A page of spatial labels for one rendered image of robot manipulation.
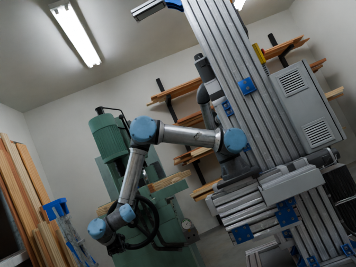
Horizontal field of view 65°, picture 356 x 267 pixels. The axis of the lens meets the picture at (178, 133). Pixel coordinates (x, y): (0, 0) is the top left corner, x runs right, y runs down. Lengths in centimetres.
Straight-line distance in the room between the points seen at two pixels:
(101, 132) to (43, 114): 288
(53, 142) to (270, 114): 356
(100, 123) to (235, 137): 96
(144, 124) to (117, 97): 327
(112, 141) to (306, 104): 118
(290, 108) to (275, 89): 13
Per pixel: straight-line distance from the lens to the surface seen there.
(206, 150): 376
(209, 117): 212
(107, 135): 190
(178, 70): 459
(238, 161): 144
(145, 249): 181
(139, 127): 124
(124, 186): 138
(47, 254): 316
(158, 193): 176
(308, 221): 171
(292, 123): 162
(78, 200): 445
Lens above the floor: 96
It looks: 7 degrees up
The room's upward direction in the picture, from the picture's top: 24 degrees counter-clockwise
